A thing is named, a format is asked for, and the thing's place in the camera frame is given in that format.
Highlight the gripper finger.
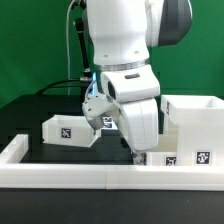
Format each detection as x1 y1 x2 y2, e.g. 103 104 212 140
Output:
132 153 147 165

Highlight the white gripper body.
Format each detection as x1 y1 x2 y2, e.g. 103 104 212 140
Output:
116 98 158 154

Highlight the white drawer box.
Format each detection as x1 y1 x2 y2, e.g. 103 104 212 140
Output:
42 115 101 148
146 152 176 166

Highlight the white drawer cabinet frame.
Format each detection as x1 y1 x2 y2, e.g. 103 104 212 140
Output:
161 95 224 167

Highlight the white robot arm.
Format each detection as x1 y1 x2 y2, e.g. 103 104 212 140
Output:
82 0 192 165

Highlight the marker tag sheet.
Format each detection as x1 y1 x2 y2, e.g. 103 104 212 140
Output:
103 116 117 130

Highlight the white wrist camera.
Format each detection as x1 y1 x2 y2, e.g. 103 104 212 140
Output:
100 65 160 103

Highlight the black cable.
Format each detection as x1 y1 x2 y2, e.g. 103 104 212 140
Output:
35 77 93 96

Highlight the grey cable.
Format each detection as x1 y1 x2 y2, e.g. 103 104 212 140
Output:
65 0 78 96

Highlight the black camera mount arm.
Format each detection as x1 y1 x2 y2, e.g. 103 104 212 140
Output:
73 0 91 77

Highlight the white U-shaped fence frame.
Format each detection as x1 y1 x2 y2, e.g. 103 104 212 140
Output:
0 134 224 191

